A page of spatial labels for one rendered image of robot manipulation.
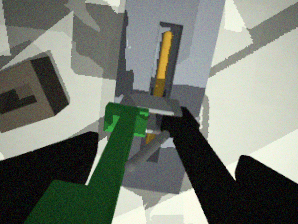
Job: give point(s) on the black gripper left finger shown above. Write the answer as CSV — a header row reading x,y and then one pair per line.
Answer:
x,y
24,178

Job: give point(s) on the grey block with narrow slot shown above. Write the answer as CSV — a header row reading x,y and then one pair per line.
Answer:
x,y
195,25

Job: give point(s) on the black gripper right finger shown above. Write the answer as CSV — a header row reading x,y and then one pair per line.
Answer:
x,y
262,185

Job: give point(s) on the yellow rod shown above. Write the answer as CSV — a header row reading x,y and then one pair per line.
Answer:
x,y
161,71

